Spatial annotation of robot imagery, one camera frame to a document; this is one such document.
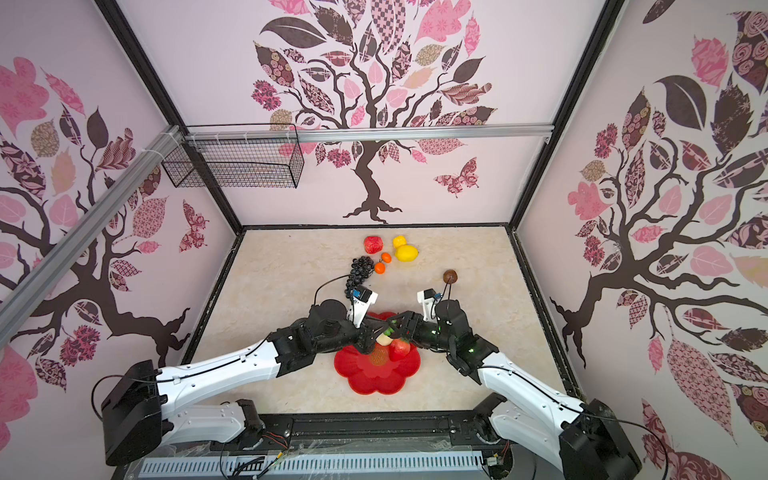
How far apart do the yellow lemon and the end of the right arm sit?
360 millimetres

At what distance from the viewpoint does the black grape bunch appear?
1023mm

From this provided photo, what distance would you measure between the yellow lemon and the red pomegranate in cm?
7

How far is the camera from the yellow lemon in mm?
1090

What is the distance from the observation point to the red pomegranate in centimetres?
110
